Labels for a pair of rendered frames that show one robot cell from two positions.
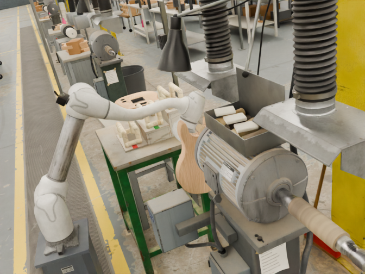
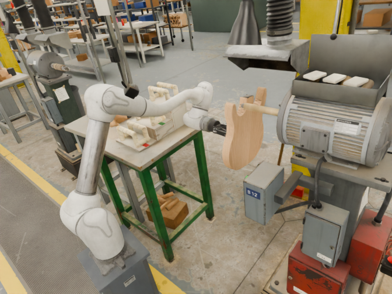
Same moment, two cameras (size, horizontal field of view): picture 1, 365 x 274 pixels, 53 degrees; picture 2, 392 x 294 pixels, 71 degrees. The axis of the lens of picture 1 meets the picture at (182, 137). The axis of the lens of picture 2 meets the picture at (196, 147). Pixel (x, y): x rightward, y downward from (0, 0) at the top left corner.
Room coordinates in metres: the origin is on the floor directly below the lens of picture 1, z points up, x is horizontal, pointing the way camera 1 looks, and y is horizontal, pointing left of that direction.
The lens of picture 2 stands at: (0.53, 0.70, 1.82)
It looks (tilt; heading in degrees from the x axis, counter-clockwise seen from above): 32 degrees down; 334
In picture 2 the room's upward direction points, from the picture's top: 9 degrees counter-clockwise
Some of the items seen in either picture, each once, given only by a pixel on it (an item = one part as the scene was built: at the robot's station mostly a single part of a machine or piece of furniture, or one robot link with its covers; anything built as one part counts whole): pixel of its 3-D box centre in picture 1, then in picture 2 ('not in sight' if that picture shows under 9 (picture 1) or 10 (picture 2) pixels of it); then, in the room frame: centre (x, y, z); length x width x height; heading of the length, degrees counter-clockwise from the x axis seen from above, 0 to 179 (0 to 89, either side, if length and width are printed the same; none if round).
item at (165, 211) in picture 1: (186, 232); (282, 200); (1.13, 0.05, 0.99); 0.24 x 0.21 x 0.26; 18
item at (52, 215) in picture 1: (52, 214); (100, 230); (1.60, 0.74, 0.87); 0.18 x 0.16 x 0.22; 20
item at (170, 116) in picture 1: (172, 115); (166, 111); (2.25, 0.03, 1.02); 0.27 x 0.15 x 0.17; 18
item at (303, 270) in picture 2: not in sight; (315, 276); (1.01, -0.07, 0.49); 0.25 x 0.12 x 0.37; 18
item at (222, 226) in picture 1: (224, 228); (315, 185); (1.08, -0.09, 1.02); 0.13 x 0.04 x 0.04; 18
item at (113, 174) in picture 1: (117, 185); (112, 190); (2.43, 0.56, 0.45); 0.05 x 0.05 x 0.90; 18
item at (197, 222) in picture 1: (199, 222); (289, 186); (1.14, 0.00, 1.02); 0.19 x 0.04 x 0.04; 108
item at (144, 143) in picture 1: (131, 139); (136, 140); (2.16, 0.33, 0.94); 0.27 x 0.15 x 0.01; 18
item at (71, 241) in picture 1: (61, 238); (112, 252); (1.57, 0.73, 0.73); 0.22 x 0.18 x 0.06; 10
